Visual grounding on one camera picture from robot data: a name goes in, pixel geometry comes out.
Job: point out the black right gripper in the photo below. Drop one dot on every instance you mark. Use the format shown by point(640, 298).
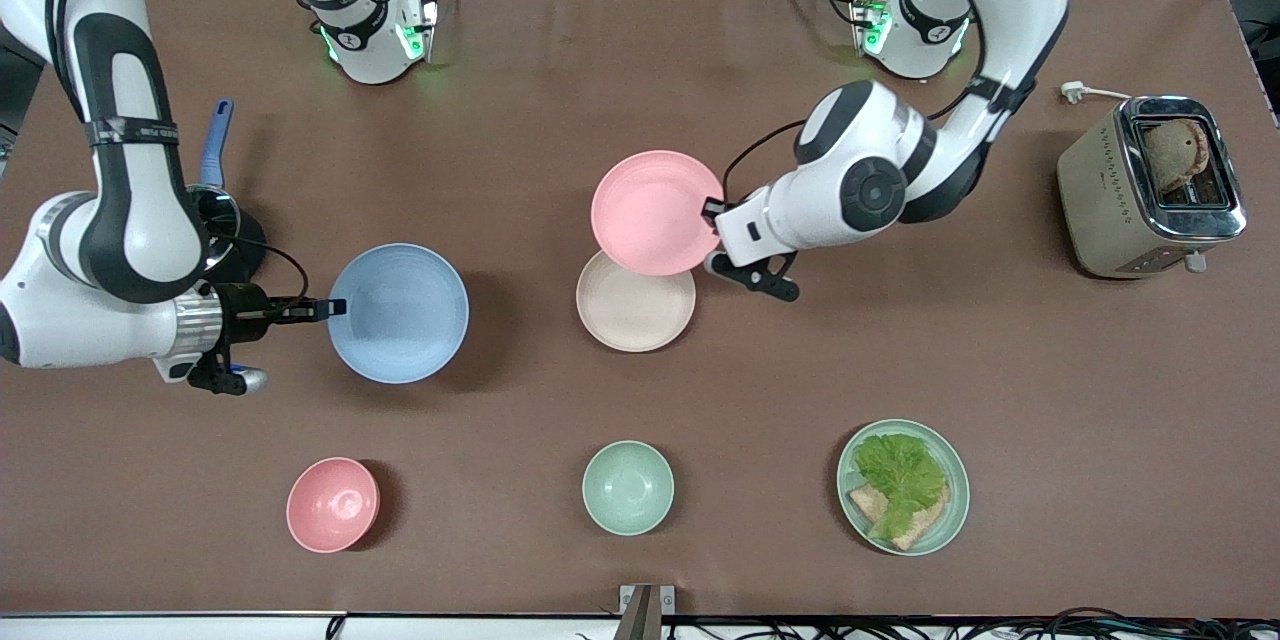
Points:
point(243, 311)

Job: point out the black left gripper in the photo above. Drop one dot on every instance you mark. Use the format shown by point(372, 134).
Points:
point(712, 211)

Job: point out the pink shallow bowl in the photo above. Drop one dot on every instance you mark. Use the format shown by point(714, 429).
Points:
point(655, 212)

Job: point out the blue shallow bowl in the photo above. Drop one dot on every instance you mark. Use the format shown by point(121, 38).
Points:
point(398, 313)

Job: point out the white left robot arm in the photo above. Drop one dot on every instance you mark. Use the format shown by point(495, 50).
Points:
point(1010, 0)

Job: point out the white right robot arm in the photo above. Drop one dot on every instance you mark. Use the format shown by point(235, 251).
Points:
point(60, 325)

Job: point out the glass lid with blue knob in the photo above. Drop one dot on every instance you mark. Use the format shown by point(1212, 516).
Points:
point(222, 215)

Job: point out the beige shallow bowl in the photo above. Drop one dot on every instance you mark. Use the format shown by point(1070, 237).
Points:
point(635, 315)

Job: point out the small deep pink bowl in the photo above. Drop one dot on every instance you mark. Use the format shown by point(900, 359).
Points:
point(332, 505)

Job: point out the small deep green bowl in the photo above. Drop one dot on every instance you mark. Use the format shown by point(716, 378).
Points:
point(628, 487)

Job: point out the green lettuce leaf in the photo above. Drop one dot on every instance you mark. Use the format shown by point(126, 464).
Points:
point(900, 475)

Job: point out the brown bread slice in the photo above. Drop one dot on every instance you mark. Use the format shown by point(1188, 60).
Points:
point(922, 525)

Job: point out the white toaster plug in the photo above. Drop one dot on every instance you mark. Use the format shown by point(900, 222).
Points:
point(1075, 91)

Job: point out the green plate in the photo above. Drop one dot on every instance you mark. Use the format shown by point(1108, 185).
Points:
point(955, 510)

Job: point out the beige chrome toaster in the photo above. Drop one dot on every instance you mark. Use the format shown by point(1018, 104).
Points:
point(1110, 210)

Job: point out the brown toast slice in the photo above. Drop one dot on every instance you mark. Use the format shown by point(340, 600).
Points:
point(1178, 152)

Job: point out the grey metal bracket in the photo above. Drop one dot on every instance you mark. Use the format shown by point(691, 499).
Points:
point(646, 610)

